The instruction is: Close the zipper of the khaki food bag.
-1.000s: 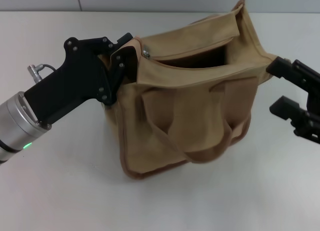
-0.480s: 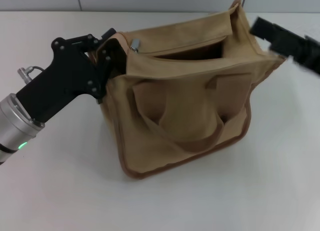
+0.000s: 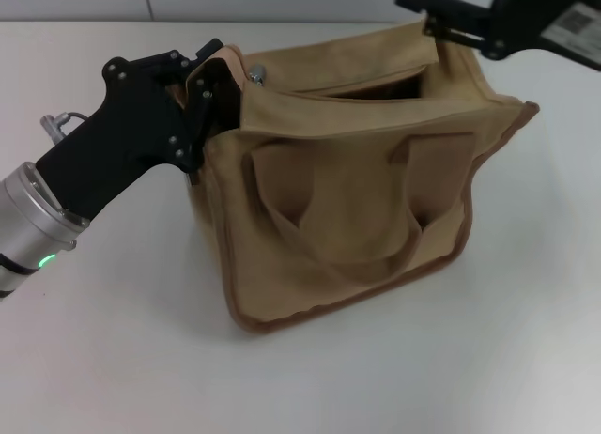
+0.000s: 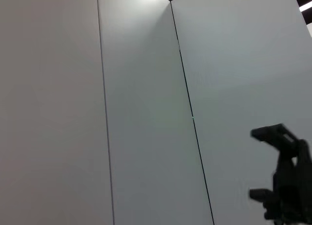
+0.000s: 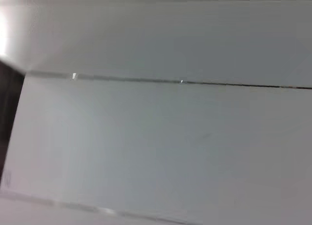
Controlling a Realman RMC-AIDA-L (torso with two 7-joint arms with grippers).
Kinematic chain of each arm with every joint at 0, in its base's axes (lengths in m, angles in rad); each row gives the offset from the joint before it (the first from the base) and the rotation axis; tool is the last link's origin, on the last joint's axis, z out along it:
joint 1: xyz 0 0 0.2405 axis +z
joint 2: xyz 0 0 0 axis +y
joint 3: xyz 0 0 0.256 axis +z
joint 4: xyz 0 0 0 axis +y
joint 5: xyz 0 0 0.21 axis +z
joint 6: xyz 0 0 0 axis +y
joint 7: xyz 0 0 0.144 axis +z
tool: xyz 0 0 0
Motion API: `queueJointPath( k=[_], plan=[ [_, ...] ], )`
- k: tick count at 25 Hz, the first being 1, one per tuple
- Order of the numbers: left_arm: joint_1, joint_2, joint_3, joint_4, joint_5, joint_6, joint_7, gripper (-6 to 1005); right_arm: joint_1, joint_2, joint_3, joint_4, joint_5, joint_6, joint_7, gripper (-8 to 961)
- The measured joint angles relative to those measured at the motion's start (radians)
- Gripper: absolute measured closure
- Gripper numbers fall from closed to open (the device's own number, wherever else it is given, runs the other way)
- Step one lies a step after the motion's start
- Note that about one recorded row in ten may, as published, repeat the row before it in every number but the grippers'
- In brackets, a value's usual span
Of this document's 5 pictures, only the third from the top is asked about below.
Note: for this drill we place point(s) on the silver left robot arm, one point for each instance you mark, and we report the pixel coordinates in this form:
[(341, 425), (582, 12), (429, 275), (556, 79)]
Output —
[(28, 227)]

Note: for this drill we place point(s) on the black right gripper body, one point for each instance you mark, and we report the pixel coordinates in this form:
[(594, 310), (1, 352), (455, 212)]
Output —
[(526, 16)]

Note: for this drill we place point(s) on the khaki canvas food bag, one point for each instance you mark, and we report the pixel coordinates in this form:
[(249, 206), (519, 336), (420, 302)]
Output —
[(357, 194)]

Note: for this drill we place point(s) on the silver metal zipper pull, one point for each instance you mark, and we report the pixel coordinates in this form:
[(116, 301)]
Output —
[(257, 74)]

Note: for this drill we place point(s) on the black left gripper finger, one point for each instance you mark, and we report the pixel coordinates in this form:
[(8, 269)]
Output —
[(206, 51), (202, 105)]

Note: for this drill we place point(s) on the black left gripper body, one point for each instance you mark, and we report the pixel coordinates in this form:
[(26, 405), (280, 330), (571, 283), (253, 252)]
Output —
[(127, 133)]

